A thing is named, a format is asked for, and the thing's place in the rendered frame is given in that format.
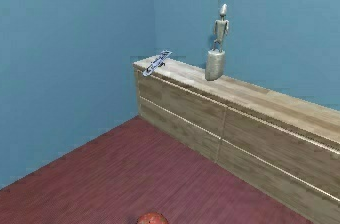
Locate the orange basketball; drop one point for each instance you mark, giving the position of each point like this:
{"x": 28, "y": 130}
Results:
{"x": 152, "y": 219}

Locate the grey human figure statue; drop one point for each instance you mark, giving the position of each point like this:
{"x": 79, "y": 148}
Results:
{"x": 215, "y": 63}

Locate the wooden chest of drawers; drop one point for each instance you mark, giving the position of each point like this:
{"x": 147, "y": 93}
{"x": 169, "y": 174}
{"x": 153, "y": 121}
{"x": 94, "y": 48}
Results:
{"x": 261, "y": 133}

